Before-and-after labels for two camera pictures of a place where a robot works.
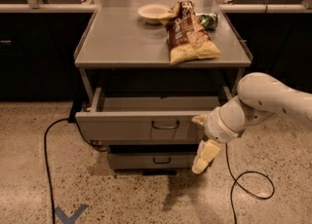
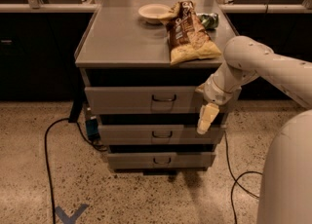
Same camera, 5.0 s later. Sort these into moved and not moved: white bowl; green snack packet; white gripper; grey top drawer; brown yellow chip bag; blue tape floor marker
Moved: grey top drawer; white gripper
Not moved: green snack packet; white bowl; brown yellow chip bag; blue tape floor marker
